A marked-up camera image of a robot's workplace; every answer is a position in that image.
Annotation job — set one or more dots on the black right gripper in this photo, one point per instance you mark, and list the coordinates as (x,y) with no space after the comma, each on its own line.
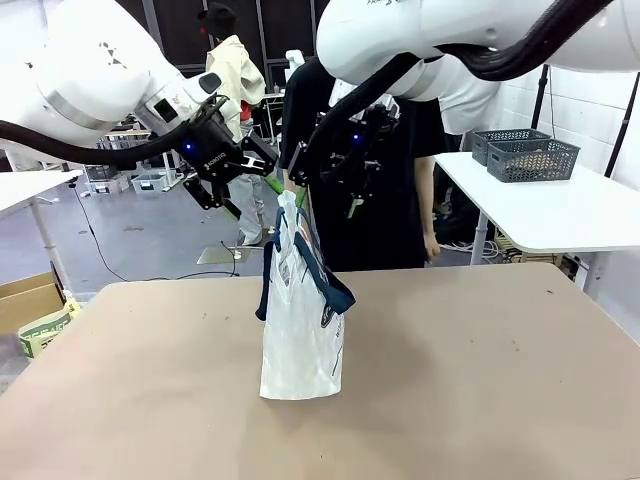
(360,145)

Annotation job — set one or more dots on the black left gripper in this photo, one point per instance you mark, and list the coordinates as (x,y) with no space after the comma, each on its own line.
(212,150)

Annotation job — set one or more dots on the dark grey plastic basket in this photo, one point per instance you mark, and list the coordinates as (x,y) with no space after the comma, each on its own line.
(535,162)
(505,135)

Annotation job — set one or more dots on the person's left forearm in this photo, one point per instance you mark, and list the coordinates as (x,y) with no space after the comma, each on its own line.
(426,200)

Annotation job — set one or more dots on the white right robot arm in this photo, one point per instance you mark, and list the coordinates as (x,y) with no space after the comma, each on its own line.
(400,30)

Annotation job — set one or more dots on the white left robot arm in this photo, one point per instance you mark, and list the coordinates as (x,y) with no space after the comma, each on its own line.
(100,65)

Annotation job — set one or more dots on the person's left hand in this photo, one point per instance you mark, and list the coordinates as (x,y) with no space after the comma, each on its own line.
(431,247)

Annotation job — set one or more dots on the person in black T-shirt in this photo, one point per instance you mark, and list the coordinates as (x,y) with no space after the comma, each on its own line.
(400,210)

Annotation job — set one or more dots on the metal floor plate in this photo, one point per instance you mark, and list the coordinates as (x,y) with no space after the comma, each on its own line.
(215,256)

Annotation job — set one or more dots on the grey storage bin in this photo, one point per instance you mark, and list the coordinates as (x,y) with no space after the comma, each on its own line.
(150,182)
(107,185)

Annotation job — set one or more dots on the person in cream jacket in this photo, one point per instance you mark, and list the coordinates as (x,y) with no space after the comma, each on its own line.
(230,65)

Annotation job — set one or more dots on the small white background robot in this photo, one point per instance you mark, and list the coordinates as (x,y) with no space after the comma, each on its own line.
(295,60)

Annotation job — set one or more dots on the white desk with leg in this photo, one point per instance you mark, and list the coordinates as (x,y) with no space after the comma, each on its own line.
(25,190)

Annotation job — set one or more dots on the wooden rack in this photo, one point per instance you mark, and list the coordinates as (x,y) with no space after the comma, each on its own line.
(530,250)

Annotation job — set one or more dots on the white side table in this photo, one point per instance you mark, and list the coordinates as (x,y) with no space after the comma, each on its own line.
(550,215)

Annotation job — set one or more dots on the black stand pole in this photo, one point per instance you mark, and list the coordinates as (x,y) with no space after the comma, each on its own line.
(622,125)
(539,100)

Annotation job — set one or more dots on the green and white paper sack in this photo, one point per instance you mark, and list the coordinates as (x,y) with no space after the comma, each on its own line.
(45,332)

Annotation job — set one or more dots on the brown cardboard box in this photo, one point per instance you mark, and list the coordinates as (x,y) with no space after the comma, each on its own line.
(25,305)

